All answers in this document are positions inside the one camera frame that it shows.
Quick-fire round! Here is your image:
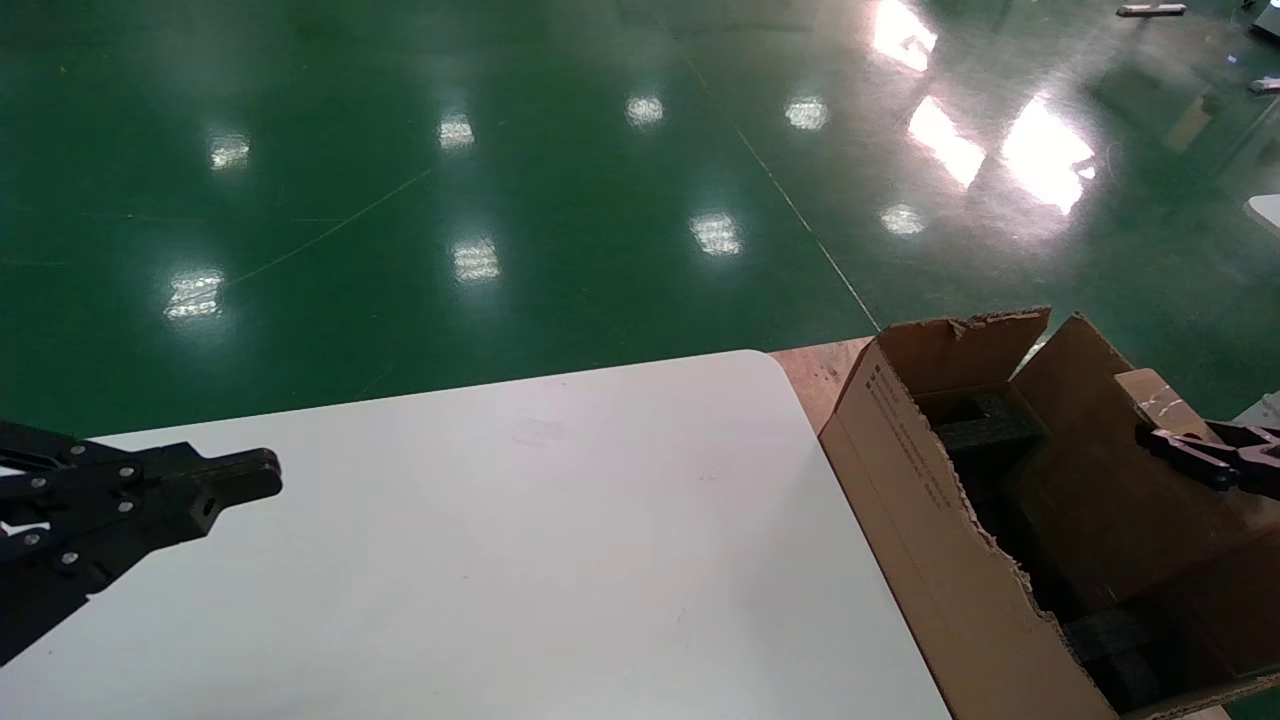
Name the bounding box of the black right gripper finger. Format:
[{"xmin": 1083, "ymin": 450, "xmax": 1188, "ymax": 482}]
[
  {"xmin": 1205, "ymin": 421, "xmax": 1280, "ymax": 449},
  {"xmin": 1137, "ymin": 427, "xmax": 1280, "ymax": 499}
]

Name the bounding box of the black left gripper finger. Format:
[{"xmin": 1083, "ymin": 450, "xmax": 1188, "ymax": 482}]
[
  {"xmin": 0, "ymin": 420, "xmax": 283, "ymax": 521},
  {"xmin": 0, "ymin": 482, "xmax": 223, "ymax": 666}
]

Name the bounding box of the small taped cardboard box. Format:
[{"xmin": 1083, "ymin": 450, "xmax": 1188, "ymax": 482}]
[{"xmin": 1113, "ymin": 367, "xmax": 1216, "ymax": 448}]

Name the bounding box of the big open cardboard box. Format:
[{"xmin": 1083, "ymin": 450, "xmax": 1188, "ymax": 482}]
[{"xmin": 820, "ymin": 308, "xmax": 1280, "ymax": 720}]

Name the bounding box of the black foam block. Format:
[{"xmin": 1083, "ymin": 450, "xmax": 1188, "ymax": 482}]
[
  {"xmin": 1058, "ymin": 603, "xmax": 1193, "ymax": 713},
  {"xmin": 933, "ymin": 387, "xmax": 1048, "ymax": 463}
]

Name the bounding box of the reddish wooden board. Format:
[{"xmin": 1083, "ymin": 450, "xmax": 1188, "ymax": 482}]
[{"xmin": 768, "ymin": 337, "xmax": 878, "ymax": 437}]

